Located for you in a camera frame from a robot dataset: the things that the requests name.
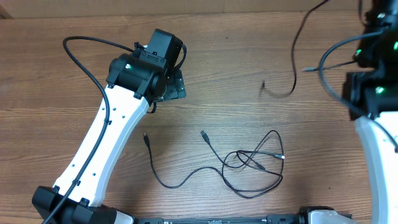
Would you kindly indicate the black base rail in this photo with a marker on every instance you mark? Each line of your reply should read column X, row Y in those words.
column 305, row 215

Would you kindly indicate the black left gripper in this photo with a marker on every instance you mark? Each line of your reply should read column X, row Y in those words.
column 175, row 88

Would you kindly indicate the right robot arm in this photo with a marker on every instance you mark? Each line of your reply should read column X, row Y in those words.
column 374, row 91

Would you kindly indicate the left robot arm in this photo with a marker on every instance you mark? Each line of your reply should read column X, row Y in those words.
column 137, row 80

